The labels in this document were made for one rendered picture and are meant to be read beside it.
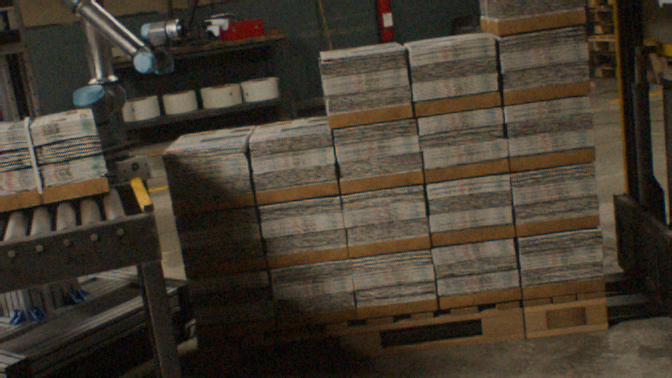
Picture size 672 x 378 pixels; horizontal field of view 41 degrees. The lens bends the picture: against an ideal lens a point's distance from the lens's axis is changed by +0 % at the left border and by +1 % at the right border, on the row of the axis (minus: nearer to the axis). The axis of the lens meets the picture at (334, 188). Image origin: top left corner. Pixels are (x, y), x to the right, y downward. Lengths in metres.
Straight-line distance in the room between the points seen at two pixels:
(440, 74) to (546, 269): 0.78
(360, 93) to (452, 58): 0.32
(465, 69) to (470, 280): 0.73
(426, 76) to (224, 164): 0.74
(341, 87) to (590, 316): 1.19
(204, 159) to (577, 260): 1.33
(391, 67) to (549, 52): 0.52
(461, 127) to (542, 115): 0.27
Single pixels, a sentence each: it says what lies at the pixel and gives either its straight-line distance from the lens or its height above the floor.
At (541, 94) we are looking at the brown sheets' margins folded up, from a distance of 3.06.
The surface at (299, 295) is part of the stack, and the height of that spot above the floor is 0.26.
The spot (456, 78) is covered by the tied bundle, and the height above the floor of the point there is 0.95.
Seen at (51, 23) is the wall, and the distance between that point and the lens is 9.59.
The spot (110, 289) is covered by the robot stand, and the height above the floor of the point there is 0.23.
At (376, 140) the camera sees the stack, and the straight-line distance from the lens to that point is 3.02.
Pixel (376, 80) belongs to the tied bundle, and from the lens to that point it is 3.00.
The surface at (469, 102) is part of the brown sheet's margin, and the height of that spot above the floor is 0.86.
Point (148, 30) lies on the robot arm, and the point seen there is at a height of 1.23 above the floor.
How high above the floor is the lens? 1.30
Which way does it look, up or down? 13 degrees down
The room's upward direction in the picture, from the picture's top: 8 degrees counter-clockwise
